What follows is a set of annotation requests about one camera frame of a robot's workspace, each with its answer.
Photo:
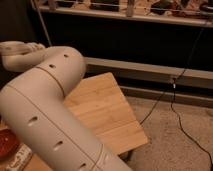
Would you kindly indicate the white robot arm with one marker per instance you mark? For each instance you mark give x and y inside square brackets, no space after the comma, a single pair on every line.
[32,106]

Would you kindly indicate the white wrapped packet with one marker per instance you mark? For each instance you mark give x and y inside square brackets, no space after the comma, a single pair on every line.
[21,159]

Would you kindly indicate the cluttered shelf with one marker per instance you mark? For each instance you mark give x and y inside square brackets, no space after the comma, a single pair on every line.
[158,11]

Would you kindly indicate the metal stand pole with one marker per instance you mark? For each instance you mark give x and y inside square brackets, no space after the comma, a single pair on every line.
[43,23]

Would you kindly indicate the red bowl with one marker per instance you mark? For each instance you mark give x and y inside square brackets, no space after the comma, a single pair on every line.
[8,143]

